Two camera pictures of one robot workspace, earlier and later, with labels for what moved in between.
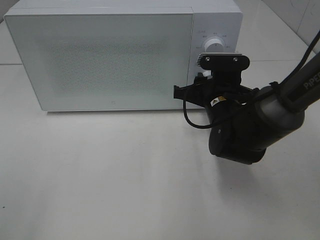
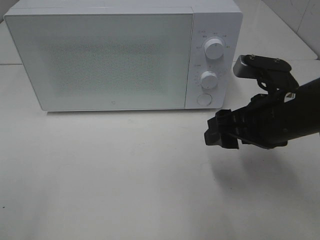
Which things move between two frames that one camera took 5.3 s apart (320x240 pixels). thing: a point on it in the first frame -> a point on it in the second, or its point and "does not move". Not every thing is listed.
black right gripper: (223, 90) -> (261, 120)
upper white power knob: (214, 45) does not move
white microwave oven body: (105, 55) does not move
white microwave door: (105, 62) does not move
